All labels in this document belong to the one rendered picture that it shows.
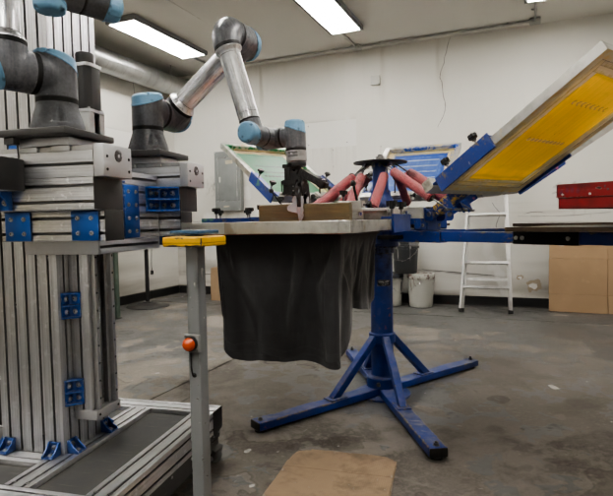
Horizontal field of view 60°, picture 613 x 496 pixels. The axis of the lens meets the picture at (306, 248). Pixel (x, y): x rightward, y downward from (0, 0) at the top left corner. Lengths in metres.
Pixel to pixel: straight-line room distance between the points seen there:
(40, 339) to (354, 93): 5.28
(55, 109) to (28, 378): 0.91
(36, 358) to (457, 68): 5.40
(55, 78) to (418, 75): 5.19
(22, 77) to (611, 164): 5.52
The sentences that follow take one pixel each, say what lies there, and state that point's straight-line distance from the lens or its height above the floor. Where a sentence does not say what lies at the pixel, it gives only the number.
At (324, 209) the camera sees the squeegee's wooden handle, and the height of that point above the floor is 1.03.
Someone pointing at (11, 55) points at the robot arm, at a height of 1.44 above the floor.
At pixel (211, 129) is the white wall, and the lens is 7.43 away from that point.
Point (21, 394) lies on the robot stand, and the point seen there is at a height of 0.42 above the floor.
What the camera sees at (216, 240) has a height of 0.94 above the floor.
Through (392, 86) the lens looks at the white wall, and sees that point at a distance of 6.53.
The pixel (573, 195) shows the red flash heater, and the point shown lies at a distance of 2.11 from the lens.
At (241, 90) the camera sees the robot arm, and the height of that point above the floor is 1.44.
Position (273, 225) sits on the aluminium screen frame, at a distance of 1.61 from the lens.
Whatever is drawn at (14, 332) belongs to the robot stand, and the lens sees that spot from 2.05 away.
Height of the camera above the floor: 0.99
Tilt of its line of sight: 3 degrees down
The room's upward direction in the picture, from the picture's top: 1 degrees counter-clockwise
